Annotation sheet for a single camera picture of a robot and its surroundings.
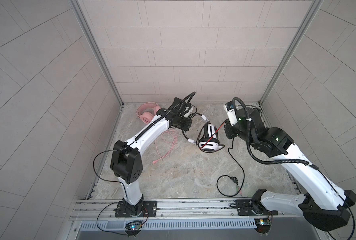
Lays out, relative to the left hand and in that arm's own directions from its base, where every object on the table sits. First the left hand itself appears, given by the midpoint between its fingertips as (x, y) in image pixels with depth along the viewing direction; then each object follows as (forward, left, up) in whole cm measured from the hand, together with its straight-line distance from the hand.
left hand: (193, 123), depth 83 cm
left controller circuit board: (-46, +27, -13) cm, 55 cm away
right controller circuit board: (-45, -32, -17) cm, 57 cm away
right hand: (-9, -13, +14) cm, 21 cm away
